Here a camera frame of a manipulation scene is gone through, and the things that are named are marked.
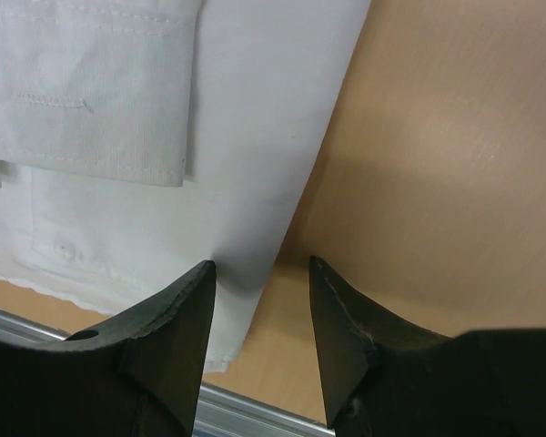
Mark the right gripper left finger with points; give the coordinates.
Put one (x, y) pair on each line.
(135, 374)

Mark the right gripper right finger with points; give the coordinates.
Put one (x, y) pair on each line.
(382, 375)

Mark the white long sleeve shirt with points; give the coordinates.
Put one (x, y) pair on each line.
(138, 138)

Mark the aluminium mounting rail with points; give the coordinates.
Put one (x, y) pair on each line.
(219, 412)

